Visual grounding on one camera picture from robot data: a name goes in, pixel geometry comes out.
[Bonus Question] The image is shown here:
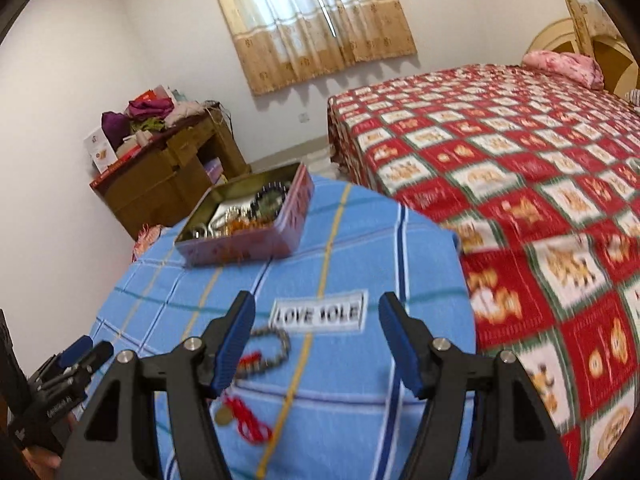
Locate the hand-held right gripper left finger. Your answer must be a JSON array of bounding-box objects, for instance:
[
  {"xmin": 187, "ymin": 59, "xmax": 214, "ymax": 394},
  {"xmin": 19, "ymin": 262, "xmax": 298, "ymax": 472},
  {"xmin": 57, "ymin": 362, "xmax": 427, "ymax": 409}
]
[{"xmin": 59, "ymin": 290, "xmax": 257, "ymax": 480}]

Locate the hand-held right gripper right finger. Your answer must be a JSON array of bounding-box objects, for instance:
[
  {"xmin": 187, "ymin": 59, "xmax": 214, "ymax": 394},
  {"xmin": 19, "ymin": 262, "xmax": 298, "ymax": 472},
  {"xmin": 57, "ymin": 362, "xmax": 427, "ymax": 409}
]
[{"xmin": 378, "ymin": 291, "xmax": 573, "ymax": 480}]

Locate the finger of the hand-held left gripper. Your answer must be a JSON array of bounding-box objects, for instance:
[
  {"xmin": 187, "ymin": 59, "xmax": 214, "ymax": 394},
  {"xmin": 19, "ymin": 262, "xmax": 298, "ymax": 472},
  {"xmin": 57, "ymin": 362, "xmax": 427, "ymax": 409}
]
[
  {"xmin": 57, "ymin": 336, "xmax": 93, "ymax": 367},
  {"xmin": 75, "ymin": 341, "xmax": 115, "ymax": 376}
]

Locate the grey bead bracelet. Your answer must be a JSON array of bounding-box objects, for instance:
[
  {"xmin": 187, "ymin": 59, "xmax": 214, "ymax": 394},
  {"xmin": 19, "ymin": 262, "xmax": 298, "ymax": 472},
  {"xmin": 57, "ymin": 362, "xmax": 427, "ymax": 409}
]
[{"xmin": 232, "ymin": 326, "xmax": 292, "ymax": 380}]

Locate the red cord coin charm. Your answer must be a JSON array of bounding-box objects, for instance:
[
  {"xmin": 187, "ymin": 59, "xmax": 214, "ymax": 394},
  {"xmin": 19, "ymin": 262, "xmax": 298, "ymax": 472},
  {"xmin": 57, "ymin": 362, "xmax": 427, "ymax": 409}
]
[{"xmin": 216, "ymin": 395, "xmax": 273, "ymax": 445}]

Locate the pink metal tin box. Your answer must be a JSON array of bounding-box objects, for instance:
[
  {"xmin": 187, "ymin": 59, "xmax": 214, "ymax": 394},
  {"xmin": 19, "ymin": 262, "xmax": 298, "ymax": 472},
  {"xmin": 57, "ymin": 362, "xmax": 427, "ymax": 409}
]
[{"xmin": 174, "ymin": 162, "xmax": 316, "ymax": 267}]

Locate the brown bead necklace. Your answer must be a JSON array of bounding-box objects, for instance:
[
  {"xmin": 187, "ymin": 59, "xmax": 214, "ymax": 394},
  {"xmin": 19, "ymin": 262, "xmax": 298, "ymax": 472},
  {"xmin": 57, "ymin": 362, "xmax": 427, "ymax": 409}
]
[{"xmin": 217, "ymin": 214, "xmax": 273, "ymax": 235}]

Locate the purple bead bracelet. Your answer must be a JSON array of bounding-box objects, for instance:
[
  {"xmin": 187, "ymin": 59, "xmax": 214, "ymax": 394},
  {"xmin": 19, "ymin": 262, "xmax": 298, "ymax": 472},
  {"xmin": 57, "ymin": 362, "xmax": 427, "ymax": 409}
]
[{"xmin": 252, "ymin": 182, "xmax": 292, "ymax": 211}]

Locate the person's left hand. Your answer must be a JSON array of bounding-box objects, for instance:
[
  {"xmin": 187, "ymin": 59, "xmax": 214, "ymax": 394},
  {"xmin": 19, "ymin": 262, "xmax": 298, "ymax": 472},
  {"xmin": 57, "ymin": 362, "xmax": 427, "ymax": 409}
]
[{"xmin": 22, "ymin": 452, "xmax": 62, "ymax": 468}]

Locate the pile of pink clothes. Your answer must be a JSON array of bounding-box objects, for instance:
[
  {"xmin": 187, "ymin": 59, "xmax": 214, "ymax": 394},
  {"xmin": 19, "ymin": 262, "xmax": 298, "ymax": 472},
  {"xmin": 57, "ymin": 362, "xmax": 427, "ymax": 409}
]
[{"xmin": 131, "ymin": 224, "xmax": 166, "ymax": 261}]

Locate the brown wooden desk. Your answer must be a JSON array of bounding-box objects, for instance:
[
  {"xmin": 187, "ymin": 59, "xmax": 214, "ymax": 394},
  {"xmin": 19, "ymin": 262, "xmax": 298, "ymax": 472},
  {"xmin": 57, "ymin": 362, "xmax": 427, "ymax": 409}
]
[{"xmin": 90, "ymin": 110, "xmax": 249, "ymax": 241}]

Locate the flat red box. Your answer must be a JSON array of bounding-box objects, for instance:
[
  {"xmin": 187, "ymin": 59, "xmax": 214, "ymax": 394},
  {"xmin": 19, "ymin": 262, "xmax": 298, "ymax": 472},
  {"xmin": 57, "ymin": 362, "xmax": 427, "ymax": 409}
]
[{"xmin": 90, "ymin": 147, "xmax": 146, "ymax": 187}]

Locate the white printed carton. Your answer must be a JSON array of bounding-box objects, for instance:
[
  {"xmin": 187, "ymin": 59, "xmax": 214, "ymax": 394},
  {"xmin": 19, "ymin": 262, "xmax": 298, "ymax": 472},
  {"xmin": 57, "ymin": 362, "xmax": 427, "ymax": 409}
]
[{"xmin": 84, "ymin": 129, "xmax": 120, "ymax": 171}]

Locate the bed with red quilt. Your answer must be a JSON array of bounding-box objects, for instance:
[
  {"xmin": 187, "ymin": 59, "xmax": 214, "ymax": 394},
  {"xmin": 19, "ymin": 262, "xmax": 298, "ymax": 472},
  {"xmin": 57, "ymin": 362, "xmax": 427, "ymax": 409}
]
[{"xmin": 327, "ymin": 64, "xmax": 640, "ymax": 480}]

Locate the pile of clothes on desk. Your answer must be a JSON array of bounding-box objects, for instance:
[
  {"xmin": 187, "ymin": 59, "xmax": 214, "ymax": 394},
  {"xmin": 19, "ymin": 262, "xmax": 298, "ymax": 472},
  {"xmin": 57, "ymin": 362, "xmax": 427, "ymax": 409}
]
[{"xmin": 101, "ymin": 87, "xmax": 221, "ymax": 151}]

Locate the pink pillow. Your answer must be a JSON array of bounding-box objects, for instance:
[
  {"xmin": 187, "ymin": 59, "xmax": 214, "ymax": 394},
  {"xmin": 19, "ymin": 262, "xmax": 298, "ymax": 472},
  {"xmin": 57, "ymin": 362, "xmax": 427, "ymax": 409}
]
[{"xmin": 521, "ymin": 50, "xmax": 606, "ymax": 91}]

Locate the beige patterned curtain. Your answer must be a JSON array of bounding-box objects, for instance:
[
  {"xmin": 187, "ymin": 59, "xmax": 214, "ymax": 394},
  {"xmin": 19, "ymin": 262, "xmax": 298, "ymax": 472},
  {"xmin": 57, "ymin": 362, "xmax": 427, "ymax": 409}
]
[{"xmin": 201, "ymin": 0, "xmax": 418, "ymax": 97}]

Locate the beige wooden headboard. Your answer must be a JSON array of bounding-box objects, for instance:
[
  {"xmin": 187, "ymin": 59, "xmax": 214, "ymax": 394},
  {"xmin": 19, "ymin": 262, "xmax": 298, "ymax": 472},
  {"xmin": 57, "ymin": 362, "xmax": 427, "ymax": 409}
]
[{"xmin": 527, "ymin": 0, "xmax": 640, "ymax": 101}]

